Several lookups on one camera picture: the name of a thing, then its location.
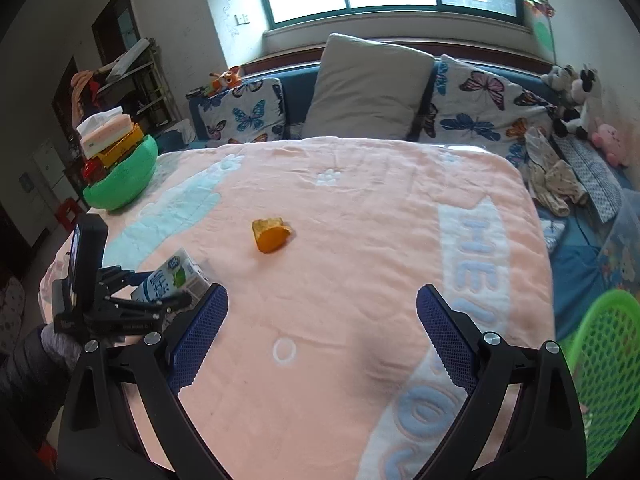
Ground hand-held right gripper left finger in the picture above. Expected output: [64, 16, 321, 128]
[57, 282, 231, 480]

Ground large butterfly print pillow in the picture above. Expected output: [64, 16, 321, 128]
[417, 55, 558, 168]

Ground colourful pinwheel decoration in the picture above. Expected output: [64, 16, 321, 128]
[520, 0, 558, 63]

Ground orange peel piece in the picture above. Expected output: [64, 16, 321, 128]
[251, 216, 294, 254]

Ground green plastic basin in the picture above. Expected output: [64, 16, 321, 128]
[82, 132, 160, 212]

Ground metal shelf rack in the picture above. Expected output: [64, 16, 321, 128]
[95, 37, 173, 133]

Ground pink blanket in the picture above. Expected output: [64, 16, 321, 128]
[40, 137, 558, 480]

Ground long yellow toy vehicle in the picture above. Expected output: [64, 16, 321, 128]
[95, 125, 147, 167]

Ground grey plush toy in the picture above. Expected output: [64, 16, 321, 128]
[540, 64, 578, 93]

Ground green plastic mesh basket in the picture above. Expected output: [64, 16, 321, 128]
[557, 290, 640, 478]

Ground small butterfly print pillow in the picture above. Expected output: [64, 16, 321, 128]
[196, 77, 287, 148]

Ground orange fox plush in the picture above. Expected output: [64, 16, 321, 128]
[209, 66, 244, 95]

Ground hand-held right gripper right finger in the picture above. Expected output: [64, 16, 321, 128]
[415, 284, 587, 480]

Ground clear plastic storage box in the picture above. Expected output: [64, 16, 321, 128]
[597, 205, 640, 293]

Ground crumpled patterned baby clothes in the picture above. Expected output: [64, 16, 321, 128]
[522, 127, 591, 217]

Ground pink tissue pack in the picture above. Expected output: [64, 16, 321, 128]
[76, 107, 133, 156]

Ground blue bed sheet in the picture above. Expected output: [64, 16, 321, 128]
[540, 170, 640, 343]

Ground pink round plush toy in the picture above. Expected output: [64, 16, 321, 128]
[589, 119, 632, 168]

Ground person's left forearm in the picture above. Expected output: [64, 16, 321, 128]
[0, 327, 67, 443]

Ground white and blue milk carton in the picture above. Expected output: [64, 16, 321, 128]
[131, 247, 211, 306]

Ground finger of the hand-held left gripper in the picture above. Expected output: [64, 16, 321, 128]
[99, 265, 151, 292]
[104, 293, 194, 320]

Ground person's left hand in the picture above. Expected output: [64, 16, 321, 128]
[42, 324, 83, 368]

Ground blue bed headboard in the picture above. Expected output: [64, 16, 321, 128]
[187, 57, 556, 141]

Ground grey pillow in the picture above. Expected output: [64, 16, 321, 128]
[302, 33, 436, 141]

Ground black and white cow plush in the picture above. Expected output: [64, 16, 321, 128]
[552, 64, 603, 140]

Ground red plastic stool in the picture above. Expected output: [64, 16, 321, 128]
[55, 197, 81, 233]

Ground blue dotted cloth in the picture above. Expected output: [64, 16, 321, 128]
[552, 135, 625, 223]

